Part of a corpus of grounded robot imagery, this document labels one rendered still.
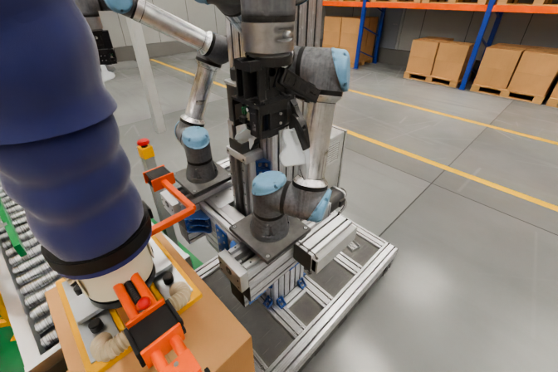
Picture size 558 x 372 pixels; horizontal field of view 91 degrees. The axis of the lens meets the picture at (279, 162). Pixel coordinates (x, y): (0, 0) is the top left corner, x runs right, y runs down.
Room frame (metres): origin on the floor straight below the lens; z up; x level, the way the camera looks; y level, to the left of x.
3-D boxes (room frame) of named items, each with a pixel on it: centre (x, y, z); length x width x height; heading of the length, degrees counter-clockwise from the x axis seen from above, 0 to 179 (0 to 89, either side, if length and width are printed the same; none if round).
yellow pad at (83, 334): (0.42, 0.51, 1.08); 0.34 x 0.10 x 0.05; 45
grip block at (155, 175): (0.89, 0.47, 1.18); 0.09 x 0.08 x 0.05; 135
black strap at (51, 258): (0.49, 0.44, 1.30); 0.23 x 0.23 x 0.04
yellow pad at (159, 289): (0.56, 0.37, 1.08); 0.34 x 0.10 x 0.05; 45
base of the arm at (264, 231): (0.76, 0.03, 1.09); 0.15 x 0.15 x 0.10
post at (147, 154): (1.49, 0.82, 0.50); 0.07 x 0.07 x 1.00; 49
